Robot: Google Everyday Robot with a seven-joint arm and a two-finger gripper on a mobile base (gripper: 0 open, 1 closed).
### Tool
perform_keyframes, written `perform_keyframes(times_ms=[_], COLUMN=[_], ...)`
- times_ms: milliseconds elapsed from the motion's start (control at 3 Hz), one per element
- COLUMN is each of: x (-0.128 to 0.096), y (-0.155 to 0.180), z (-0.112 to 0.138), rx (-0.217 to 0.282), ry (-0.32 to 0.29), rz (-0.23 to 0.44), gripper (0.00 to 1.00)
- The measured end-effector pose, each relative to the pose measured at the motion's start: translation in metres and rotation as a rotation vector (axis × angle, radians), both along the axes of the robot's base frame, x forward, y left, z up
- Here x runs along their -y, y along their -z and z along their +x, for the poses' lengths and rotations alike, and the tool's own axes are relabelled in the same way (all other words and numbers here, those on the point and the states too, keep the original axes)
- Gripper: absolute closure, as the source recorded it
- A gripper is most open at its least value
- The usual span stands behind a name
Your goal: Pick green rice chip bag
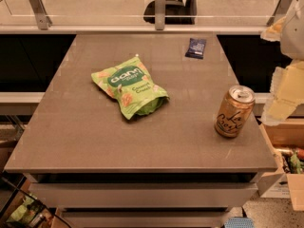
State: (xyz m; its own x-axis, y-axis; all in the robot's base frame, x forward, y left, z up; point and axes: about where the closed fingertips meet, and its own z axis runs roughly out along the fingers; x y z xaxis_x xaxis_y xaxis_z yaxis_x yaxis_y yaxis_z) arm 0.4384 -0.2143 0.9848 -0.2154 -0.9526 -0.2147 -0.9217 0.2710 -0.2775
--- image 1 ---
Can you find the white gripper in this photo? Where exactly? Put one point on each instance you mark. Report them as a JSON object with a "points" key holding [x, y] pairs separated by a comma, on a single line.
{"points": [[294, 35]]}

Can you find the green rice chip bag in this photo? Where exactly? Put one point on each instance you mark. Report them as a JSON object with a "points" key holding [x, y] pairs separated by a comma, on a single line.
{"points": [[131, 85]]}

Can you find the gold La Croix can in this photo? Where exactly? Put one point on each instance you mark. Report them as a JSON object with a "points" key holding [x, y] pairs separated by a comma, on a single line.
{"points": [[236, 107]]}

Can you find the cardboard box with items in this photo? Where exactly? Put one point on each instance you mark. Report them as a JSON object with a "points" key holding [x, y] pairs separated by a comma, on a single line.
{"points": [[283, 140]]}

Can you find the small blue snack packet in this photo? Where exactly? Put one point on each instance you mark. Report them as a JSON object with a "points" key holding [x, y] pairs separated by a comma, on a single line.
{"points": [[196, 48]]}

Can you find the black office chair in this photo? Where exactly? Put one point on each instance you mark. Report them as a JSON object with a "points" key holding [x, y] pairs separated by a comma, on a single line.
{"points": [[180, 12]]}

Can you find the blue mesh object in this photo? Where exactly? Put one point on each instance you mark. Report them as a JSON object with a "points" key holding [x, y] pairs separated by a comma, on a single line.
{"points": [[239, 223]]}

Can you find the upper grey drawer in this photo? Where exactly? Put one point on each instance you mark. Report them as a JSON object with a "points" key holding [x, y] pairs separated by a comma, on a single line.
{"points": [[143, 195]]}

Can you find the grey drawer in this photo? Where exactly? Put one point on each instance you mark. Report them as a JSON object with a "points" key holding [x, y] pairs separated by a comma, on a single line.
{"points": [[143, 195], [162, 219]]}

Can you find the lower grey drawer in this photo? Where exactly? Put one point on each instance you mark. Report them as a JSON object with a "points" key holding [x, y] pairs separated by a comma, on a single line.
{"points": [[162, 219]]}

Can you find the glass barrier panel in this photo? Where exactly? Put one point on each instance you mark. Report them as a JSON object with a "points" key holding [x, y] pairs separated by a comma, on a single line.
{"points": [[211, 13]]}

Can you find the green items lower left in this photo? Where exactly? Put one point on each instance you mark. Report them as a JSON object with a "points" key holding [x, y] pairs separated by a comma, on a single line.
{"points": [[25, 212]]}

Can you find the right metal glass bracket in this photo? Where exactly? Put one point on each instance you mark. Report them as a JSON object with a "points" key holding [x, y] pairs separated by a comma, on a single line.
{"points": [[280, 11]]}

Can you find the metal glass bracket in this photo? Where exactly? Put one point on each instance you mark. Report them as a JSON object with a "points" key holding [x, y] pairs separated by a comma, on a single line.
{"points": [[42, 19], [159, 14], [280, 11]]}

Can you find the middle metal glass bracket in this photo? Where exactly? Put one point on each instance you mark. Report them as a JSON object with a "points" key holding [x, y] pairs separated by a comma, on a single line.
{"points": [[159, 14]]}

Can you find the left metal glass bracket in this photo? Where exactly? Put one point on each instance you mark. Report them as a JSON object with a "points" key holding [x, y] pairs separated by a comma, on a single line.
{"points": [[42, 19]]}

